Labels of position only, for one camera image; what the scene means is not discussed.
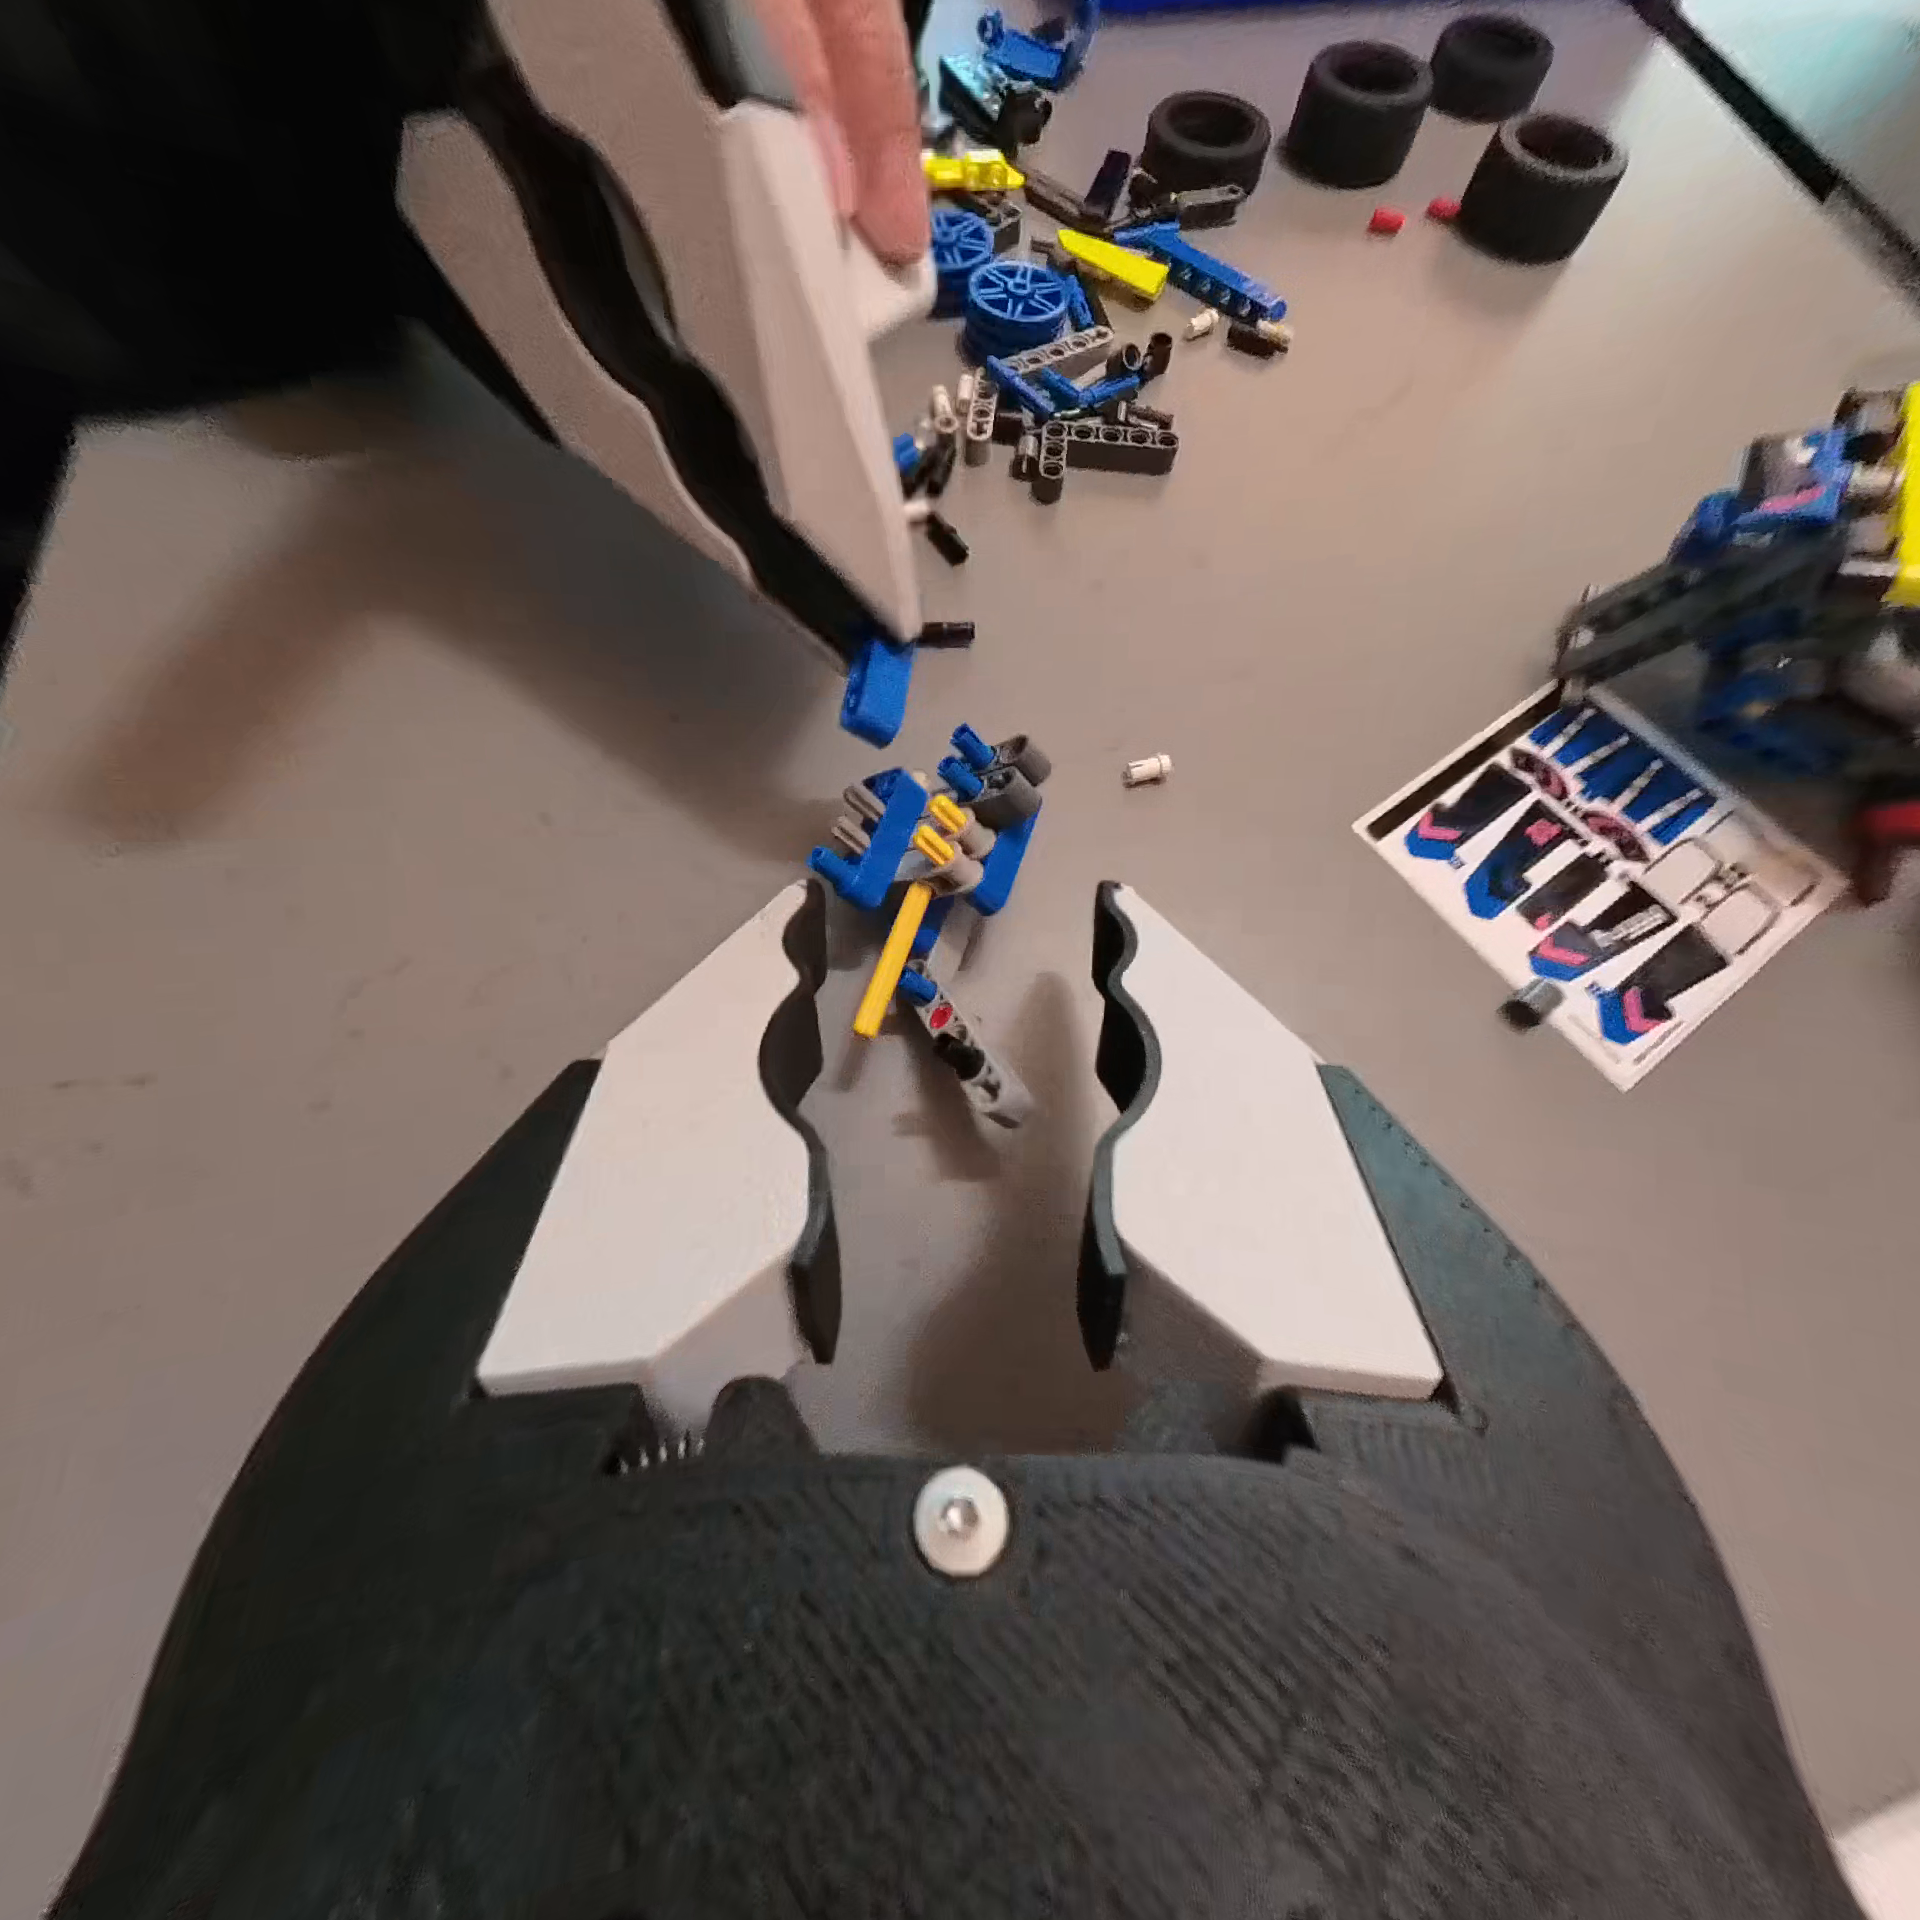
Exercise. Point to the blue L-shaped lego liftarm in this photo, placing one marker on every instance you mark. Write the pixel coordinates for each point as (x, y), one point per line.
(878, 692)

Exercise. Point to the blue grey lego sub-assembly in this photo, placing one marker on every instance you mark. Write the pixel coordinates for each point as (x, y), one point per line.
(915, 855)

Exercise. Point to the person's left hand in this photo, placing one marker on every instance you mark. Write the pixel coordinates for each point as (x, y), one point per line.
(862, 120)

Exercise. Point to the black lego tyre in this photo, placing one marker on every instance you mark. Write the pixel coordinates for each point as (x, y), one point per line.
(1363, 112)
(1545, 188)
(1206, 137)
(1494, 67)

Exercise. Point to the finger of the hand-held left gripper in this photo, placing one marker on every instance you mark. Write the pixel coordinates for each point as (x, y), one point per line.
(511, 283)
(810, 375)

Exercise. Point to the small dark lego pin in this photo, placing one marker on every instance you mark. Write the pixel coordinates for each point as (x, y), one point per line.
(1528, 1008)

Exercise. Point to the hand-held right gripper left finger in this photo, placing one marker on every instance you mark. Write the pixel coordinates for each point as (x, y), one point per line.
(660, 1201)

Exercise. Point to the small white lego pin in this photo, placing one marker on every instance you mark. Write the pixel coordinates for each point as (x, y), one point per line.
(1147, 770)

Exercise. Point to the pile of loose lego pieces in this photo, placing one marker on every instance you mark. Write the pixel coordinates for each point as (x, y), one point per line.
(1079, 300)

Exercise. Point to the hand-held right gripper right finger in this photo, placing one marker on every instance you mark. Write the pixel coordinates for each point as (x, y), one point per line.
(1260, 1201)

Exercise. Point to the partly built lego car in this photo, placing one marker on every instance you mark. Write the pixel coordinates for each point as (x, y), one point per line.
(1770, 630)

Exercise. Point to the lego sticker sheet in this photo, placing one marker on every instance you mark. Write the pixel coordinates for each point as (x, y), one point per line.
(1588, 868)

